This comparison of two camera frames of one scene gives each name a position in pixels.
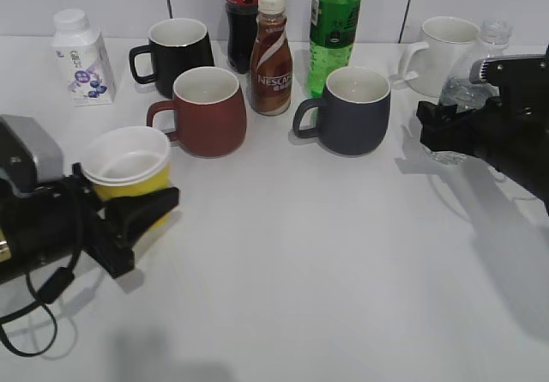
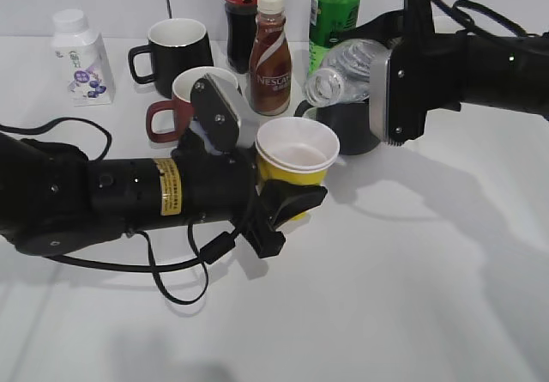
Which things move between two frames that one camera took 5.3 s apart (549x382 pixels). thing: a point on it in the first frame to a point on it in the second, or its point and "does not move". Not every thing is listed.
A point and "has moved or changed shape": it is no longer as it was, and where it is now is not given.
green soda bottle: (334, 21) does not move
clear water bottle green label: (458, 90) has moved or changed shape
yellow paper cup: (129, 160) to (295, 149)
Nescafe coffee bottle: (271, 57) does not move
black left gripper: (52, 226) to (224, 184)
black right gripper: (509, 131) to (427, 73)
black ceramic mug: (176, 45) does not move
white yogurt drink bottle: (82, 57) does not move
